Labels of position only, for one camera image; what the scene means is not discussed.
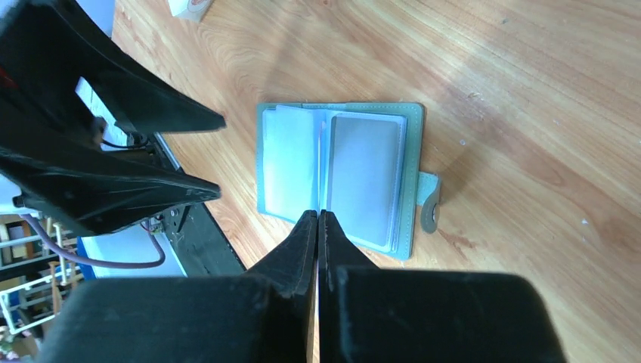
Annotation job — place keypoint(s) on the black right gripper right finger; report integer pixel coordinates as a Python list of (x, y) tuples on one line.
[(372, 314)]

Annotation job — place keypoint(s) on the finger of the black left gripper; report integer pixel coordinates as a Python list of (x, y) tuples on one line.
[(48, 46), (69, 178)]

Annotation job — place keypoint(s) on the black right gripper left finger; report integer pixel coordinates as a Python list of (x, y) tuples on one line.
[(262, 315)]

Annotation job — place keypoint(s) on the teal leather card holder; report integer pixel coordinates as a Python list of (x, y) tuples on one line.
[(360, 161)]

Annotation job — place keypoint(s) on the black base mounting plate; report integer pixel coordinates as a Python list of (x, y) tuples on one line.
[(199, 244)]

